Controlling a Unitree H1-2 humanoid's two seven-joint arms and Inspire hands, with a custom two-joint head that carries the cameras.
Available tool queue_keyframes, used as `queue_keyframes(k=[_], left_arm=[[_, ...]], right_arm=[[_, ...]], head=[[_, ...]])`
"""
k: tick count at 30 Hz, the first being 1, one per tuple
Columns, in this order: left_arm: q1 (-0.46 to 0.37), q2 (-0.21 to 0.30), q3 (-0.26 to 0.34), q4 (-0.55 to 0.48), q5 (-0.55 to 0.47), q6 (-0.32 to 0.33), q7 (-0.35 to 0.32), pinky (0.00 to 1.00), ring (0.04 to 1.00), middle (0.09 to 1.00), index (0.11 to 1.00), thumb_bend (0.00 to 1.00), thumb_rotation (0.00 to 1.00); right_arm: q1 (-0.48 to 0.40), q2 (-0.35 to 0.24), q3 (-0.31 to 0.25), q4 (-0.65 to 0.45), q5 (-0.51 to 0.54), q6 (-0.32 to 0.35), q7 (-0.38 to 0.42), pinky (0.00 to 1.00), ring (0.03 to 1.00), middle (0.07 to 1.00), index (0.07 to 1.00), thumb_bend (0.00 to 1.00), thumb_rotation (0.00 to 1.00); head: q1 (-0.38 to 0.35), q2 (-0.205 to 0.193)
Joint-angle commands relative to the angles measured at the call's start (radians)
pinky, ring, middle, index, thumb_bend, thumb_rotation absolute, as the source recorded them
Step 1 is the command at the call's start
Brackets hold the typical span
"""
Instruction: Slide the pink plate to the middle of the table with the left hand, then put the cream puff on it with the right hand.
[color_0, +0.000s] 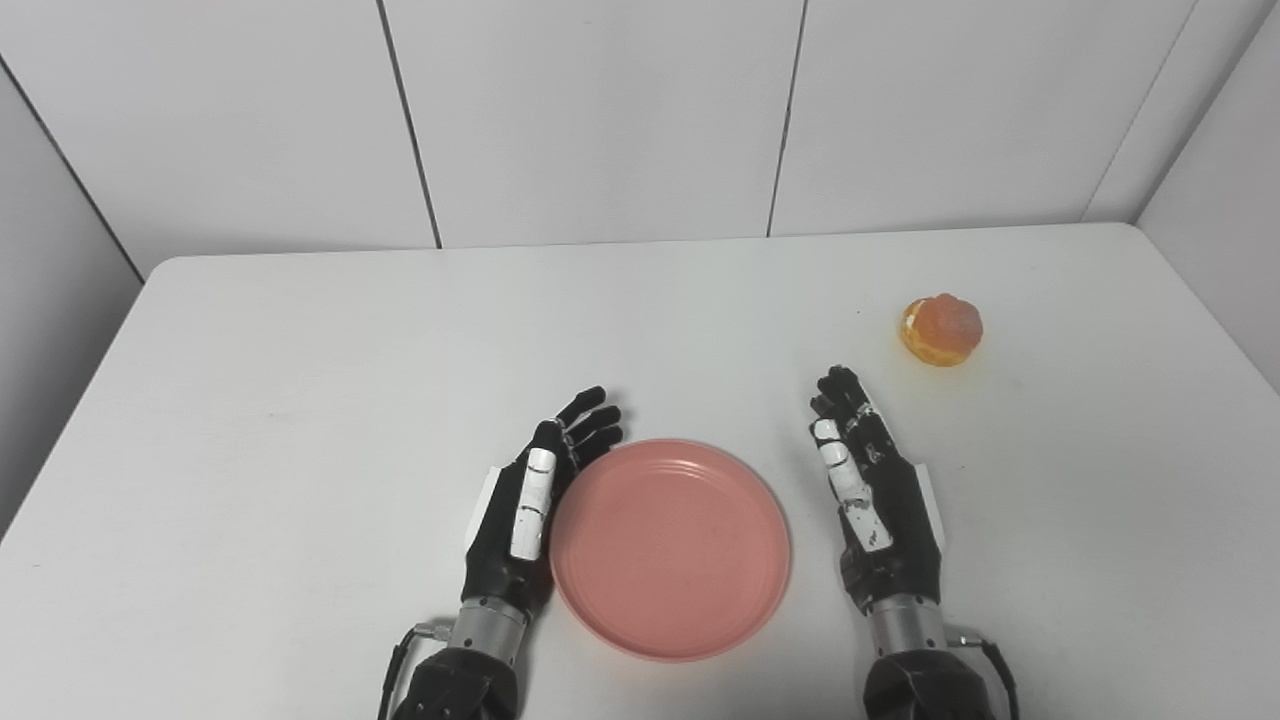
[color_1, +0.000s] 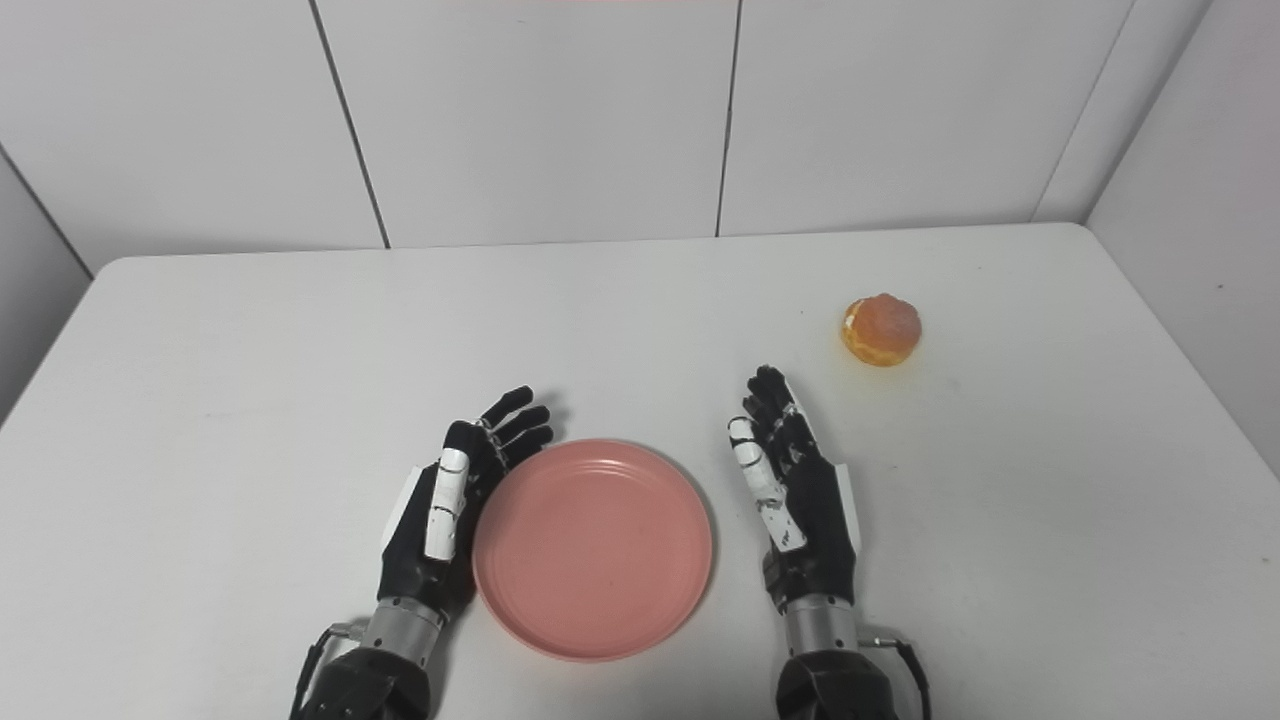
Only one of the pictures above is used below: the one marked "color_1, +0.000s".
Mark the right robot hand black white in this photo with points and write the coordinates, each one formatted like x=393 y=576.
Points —
x=800 y=500

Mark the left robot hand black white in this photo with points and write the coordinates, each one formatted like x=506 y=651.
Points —
x=440 y=520

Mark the pink round plate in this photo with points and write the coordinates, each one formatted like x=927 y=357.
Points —
x=593 y=549

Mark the orange cream puff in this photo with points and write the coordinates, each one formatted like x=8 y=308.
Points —
x=881 y=329

